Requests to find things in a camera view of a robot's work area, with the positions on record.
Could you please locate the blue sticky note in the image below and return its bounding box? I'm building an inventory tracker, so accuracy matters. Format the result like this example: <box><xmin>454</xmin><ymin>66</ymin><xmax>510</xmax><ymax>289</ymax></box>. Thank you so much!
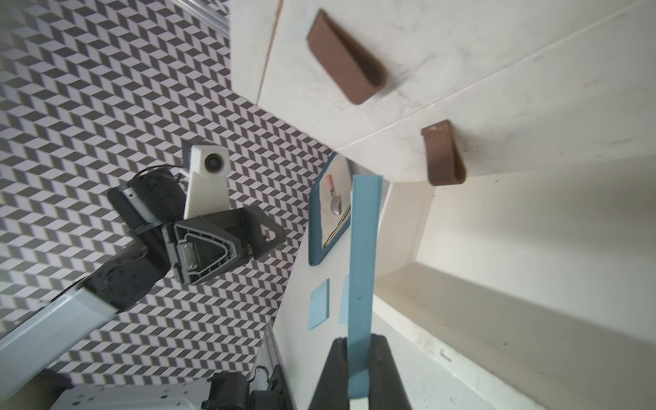
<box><xmin>347</xmin><ymin>175</ymin><xmax>383</xmax><ymax>400</ymax></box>
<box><xmin>307</xmin><ymin>278</ymin><xmax>331</xmax><ymax>330</ymax></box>
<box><xmin>338</xmin><ymin>275</ymin><xmax>350</xmax><ymax>326</ymax></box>

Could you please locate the dark blue tray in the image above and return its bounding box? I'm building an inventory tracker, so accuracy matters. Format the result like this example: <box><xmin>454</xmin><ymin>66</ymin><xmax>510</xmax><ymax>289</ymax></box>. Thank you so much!
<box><xmin>307</xmin><ymin>152</ymin><xmax>353</xmax><ymax>267</ymax></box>

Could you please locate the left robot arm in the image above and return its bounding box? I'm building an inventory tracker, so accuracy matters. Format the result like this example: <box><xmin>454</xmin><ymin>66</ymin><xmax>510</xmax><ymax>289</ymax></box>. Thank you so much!
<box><xmin>1</xmin><ymin>166</ymin><xmax>286</xmax><ymax>400</ymax></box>

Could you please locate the pink-handled spoon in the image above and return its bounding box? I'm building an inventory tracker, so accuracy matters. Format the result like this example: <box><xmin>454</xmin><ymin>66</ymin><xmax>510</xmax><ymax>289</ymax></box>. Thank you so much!
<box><xmin>326</xmin><ymin>174</ymin><xmax>343</xmax><ymax>215</ymax></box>

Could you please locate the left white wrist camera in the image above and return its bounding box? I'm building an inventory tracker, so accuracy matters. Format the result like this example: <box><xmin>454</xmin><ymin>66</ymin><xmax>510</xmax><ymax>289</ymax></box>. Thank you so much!
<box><xmin>182</xmin><ymin>140</ymin><xmax>232</xmax><ymax>220</ymax></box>

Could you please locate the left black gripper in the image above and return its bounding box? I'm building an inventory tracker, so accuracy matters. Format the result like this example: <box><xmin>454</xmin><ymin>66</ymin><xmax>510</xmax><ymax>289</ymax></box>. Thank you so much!
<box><xmin>161</xmin><ymin>206</ymin><xmax>286</xmax><ymax>285</ymax></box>

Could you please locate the aluminium front rail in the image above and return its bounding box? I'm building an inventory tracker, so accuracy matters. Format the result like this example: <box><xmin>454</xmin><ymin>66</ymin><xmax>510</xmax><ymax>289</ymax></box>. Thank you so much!
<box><xmin>247</xmin><ymin>323</ymin><xmax>296</xmax><ymax>410</ymax></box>

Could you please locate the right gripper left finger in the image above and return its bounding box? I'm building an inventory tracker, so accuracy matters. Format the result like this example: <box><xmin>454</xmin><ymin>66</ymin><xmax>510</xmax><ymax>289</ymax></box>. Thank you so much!
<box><xmin>309</xmin><ymin>338</ymin><xmax>350</xmax><ymax>410</ymax></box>

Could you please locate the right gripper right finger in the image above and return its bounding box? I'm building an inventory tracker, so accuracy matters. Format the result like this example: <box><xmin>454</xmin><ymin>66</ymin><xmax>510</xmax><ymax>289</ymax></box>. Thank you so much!
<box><xmin>368</xmin><ymin>334</ymin><xmax>412</xmax><ymax>410</ymax></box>

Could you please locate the white three-drawer plastic cabinet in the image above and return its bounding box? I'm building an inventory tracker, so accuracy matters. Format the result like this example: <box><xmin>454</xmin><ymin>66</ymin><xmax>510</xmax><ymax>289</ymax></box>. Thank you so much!
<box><xmin>229</xmin><ymin>1</ymin><xmax>655</xmax><ymax>182</ymax></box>

